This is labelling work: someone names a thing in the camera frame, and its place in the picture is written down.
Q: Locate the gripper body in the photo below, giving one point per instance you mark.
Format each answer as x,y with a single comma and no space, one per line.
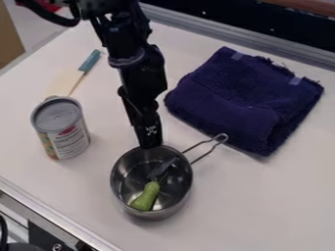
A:
146,75

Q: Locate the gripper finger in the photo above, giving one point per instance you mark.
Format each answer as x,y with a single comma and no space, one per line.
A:
149,130
127,103

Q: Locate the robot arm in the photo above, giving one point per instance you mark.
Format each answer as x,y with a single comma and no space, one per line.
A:
124,36

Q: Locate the silver pot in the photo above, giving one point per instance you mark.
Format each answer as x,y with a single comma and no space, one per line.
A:
126,183

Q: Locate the can with white label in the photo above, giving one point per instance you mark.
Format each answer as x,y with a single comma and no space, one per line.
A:
65,134

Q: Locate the teal and yellow tool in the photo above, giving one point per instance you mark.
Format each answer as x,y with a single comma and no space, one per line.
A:
89,60

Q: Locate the green toy pear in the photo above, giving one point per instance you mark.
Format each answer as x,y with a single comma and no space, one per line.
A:
146,197

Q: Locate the purple cloth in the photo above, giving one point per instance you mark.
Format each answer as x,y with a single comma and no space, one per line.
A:
244,98

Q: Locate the cardboard box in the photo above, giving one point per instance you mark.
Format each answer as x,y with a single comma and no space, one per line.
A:
8,36

